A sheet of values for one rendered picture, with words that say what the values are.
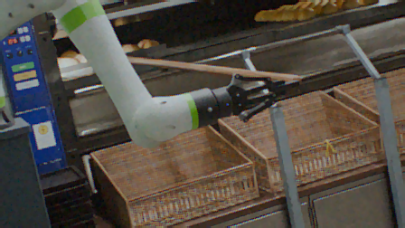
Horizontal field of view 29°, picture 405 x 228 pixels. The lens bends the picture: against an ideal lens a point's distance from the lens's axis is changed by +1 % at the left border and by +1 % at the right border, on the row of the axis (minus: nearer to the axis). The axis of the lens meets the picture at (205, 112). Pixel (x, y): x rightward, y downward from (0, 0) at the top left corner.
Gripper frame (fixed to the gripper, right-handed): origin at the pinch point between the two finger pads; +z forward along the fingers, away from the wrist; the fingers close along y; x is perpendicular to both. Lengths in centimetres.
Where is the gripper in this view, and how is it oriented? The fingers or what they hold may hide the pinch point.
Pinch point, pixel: (285, 86)
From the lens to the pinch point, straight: 203.1
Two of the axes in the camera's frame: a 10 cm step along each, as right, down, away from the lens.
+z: 9.2, -2.4, 3.1
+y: 2.0, 9.6, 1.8
